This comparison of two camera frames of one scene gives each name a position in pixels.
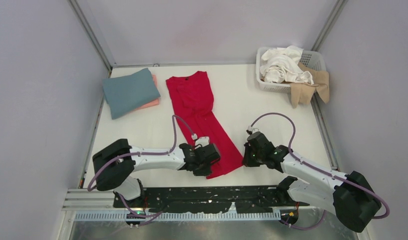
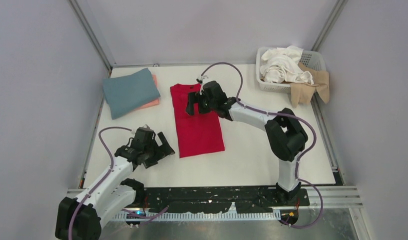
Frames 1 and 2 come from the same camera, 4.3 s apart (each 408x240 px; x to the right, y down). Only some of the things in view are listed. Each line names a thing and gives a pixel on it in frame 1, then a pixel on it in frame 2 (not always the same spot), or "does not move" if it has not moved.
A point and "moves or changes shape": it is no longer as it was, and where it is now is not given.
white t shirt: (280, 64) does not move
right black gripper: (251, 151) to (200, 102)
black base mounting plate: (204, 199) does not move
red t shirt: (192, 98) moves or changes shape
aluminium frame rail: (99, 205) does not move
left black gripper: (211, 156) to (154, 151)
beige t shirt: (303, 93) does not move
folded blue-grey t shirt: (126, 94) does not move
